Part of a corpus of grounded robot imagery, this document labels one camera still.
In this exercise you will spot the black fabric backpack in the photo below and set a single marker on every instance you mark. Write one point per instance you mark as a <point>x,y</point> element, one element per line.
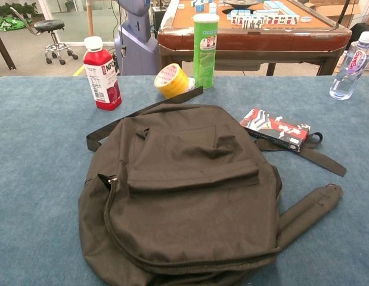
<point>187,208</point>

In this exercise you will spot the yellow tape roll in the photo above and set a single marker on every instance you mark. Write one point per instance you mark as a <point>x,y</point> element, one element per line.
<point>179,87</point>

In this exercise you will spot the green chip can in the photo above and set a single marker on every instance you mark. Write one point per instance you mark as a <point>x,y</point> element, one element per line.
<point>205,59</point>

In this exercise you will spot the red black snack packet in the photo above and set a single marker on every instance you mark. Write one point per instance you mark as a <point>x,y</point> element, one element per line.
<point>273,128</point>

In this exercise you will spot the red juice bottle white cap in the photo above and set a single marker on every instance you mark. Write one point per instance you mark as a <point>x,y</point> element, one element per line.
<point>102,83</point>

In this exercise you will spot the brown mahjong table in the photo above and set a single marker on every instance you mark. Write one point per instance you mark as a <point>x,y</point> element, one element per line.
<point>246,38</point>

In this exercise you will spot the blue table cloth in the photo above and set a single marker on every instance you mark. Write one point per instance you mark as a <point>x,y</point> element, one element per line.
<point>38,164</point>

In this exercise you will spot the row of mahjong tiles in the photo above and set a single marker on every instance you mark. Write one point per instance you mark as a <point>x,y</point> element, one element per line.
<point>276,20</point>

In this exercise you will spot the clear water bottle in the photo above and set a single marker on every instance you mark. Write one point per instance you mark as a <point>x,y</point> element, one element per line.
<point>348,71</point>

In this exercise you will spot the black stool chrome base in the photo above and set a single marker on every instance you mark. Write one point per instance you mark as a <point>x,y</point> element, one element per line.
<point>48,25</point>

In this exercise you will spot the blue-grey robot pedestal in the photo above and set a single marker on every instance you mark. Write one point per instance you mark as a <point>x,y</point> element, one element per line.
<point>136,50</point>

